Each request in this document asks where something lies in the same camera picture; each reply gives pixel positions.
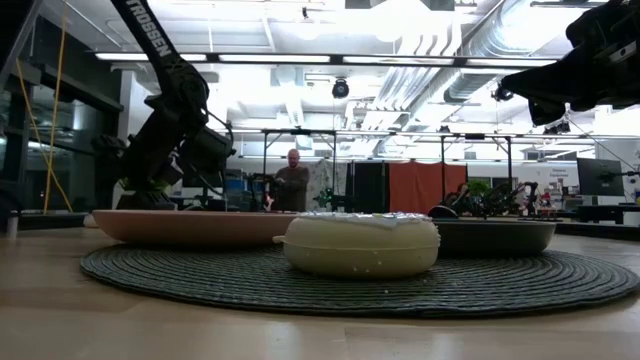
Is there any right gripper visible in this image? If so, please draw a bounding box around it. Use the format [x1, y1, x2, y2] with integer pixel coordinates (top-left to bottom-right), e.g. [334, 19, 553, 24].
[502, 0, 640, 126]

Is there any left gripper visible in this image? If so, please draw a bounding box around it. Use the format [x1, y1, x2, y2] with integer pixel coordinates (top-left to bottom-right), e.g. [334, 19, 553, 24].
[91, 94, 201, 211]

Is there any large white blue frosted donut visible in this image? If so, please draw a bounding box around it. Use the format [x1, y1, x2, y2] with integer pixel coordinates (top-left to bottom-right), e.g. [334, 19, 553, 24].
[272, 211, 442, 279]

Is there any pink plate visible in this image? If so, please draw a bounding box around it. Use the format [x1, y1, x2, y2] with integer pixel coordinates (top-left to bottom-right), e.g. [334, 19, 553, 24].
[92, 209, 301, 246]

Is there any black computer monitor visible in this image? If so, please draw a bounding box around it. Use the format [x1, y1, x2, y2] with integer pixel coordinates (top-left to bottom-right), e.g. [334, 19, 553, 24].
[576, 157, 626, 197]

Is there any green background plant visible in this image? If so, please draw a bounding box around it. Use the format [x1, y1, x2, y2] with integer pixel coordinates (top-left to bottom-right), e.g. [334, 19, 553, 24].
[467, 178, 492, 199]

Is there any round dark woven placemat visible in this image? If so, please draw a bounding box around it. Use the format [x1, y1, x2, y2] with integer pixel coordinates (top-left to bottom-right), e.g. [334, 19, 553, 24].
[79, 243, 640, 319]

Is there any black desk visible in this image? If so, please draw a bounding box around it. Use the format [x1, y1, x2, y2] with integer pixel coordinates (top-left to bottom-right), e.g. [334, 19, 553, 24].
[574, 204, 640, 226]

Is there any seated person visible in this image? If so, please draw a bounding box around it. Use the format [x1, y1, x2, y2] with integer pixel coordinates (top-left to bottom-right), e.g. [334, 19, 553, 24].
[439, 182, 476, 217]

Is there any dark grey plate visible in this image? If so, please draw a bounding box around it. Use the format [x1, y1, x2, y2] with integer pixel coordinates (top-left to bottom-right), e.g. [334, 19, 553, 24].
[433, 218, 557, 257]

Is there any grey metal strut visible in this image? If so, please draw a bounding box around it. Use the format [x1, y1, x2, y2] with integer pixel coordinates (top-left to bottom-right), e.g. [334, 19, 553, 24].
[0, 0, 45, 89]

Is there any standing person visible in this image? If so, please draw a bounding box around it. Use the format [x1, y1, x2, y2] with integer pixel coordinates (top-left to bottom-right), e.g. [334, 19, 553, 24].
[266, 148, 311, 213]

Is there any orange curtain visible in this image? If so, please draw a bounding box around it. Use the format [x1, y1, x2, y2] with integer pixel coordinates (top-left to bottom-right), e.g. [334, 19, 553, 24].
[388, 162, 469, 215]

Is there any long LED light bar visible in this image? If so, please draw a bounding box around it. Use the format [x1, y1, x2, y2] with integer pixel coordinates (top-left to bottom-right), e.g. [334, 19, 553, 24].
[94, 51, 584, 70]

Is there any white patterned curtain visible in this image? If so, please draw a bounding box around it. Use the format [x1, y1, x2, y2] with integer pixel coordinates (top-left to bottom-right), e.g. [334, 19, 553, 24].
[307, 159, 347, 211]

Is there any black curtain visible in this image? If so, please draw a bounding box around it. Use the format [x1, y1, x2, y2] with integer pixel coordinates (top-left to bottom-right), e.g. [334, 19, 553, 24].
[344, 160, 390, 214]

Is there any yellow extension cable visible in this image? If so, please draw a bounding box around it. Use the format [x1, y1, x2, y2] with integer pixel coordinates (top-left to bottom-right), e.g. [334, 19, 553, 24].
[14, 0, 75, 215]

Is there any silver ventilation duct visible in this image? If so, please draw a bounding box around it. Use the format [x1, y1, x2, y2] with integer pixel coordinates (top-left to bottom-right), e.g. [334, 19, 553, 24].
[442, 0, 601, 104]

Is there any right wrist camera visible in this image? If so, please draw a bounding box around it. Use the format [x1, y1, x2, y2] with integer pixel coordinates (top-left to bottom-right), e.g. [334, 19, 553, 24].
[607, 39, 640, 65]

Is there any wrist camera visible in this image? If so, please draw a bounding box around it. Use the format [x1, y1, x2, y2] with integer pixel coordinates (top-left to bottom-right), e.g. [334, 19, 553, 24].
[607, 39, 640, 65]
[192, 125, 236, 176]

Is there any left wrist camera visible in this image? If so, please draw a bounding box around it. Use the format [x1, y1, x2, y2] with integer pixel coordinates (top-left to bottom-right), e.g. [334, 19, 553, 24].
[192, 125, 236, 176]

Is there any black metal frame stand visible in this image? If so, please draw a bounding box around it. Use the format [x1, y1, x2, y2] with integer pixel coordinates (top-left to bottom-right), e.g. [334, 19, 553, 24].
[439, 132, 515, 201]
[261, 128, 339, 211]

